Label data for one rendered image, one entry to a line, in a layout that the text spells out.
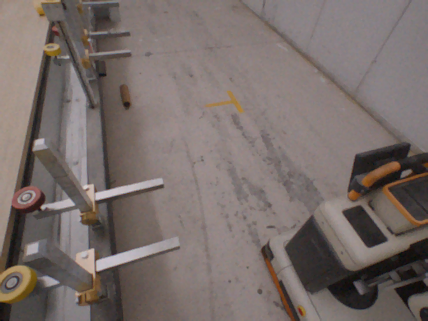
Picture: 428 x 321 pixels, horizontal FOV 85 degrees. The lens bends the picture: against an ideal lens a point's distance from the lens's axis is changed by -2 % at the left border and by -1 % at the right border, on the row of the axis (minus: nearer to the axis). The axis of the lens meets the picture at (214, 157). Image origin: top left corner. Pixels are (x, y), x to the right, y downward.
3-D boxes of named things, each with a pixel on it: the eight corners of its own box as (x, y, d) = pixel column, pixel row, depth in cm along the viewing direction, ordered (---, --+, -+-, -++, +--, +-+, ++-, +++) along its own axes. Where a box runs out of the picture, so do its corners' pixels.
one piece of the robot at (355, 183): (334, 205, 97) (343, 156, 87) (398, 185, 106) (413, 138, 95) (356, 223, 87) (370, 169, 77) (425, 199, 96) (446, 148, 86)
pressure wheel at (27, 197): (41, 228, 77) (21, 212, 68) (25, 216, 79) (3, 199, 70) (61, 209, 82) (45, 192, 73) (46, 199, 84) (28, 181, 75)
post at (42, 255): (113, 290, 80) (44, 236, 44) (113, 301, 78) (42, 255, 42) (102, 293, 80) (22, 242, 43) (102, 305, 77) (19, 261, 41)
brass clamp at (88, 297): (101, 253, 73) (95, 247, 69) (104, 300, 65) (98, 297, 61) (79, 259, 71) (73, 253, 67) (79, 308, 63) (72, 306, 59)
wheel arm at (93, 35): (130, 35, 164) (128, 28, 161) (130, 37, 162) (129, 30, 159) (61, 41, 153) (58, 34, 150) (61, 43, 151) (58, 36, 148)
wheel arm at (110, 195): (162, 182, 93) (162, 176, 90) (164, 189, 91) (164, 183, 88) (39, 212, 82) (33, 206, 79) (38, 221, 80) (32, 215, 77)
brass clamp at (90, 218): (99, 190, 89) (95, 183, 85) (101, 222, 81) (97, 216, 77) (81, 194, 87) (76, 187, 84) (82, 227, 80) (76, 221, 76)
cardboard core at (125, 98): (127, 83, 253) (130, 100, 235) (128, 90, 259) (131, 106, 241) (119, 85, 251) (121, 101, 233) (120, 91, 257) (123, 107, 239)
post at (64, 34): (97, 102, 135) (64, 15, 100) (97, 107, 132) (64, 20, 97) (88, 103, 133) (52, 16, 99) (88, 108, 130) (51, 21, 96)
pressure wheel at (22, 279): (14, 312, 62) (-15, 305, 54) (22, 279, 67) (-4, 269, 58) (48, 303, 64) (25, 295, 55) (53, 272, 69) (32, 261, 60)
